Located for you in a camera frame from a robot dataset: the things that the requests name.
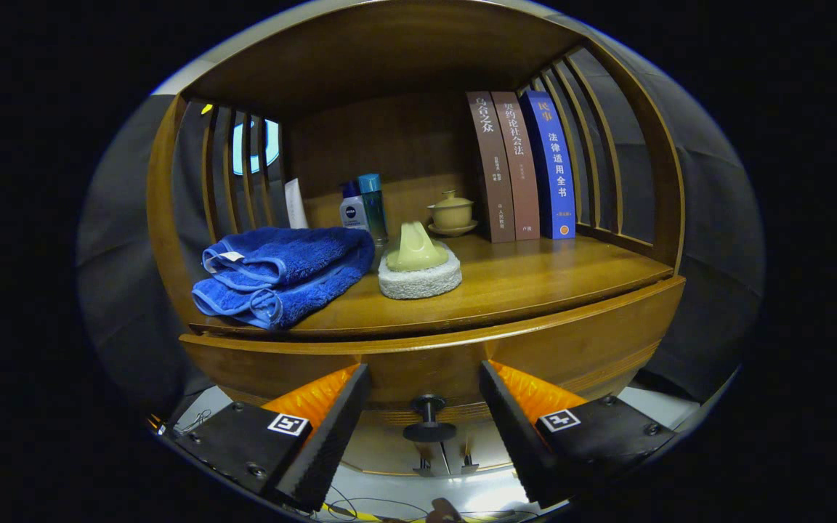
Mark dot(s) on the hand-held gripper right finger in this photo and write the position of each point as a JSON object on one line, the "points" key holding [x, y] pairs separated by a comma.
{"points": [[520, 436]]}

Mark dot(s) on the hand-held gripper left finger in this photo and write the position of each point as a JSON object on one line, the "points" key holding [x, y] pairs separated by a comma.
{"points": [[324, 443]]}

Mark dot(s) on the wooden drawer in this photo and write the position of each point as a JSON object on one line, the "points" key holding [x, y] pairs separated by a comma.
{"points": [[418, 363]]}

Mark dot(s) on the wooden countertop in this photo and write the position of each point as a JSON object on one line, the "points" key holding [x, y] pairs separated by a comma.
{"points": [[535, 280]]}

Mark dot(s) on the wooden cabinet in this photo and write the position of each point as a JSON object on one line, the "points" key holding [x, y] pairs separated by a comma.
{"points": [[389, 51]]}

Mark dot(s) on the blue folded towel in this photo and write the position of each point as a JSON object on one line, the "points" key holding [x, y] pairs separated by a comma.
{"points": [[288, 269]]}

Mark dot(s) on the beige lidded teacup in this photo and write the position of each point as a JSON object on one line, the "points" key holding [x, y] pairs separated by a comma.
{"points": [[452, 214]]}

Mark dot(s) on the white bottle with blue cap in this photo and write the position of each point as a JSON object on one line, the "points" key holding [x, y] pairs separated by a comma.
{"points": [[352, 212]]}

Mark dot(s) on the white tube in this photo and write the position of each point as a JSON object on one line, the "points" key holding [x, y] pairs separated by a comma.
{"points": [[295, 207]]}

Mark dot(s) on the teal bottle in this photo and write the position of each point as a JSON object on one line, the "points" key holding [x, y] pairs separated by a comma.
{"points": [[373, 207]]}

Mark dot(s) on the dark brown book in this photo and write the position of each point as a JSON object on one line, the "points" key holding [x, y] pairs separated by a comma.
{"points": [[491, 174]]}

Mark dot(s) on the reddish brown book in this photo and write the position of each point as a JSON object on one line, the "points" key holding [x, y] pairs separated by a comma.
{"points": [[519, 171]]}

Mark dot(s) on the blue book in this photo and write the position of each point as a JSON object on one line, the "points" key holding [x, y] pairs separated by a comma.
{"points": [[553, 171]]}

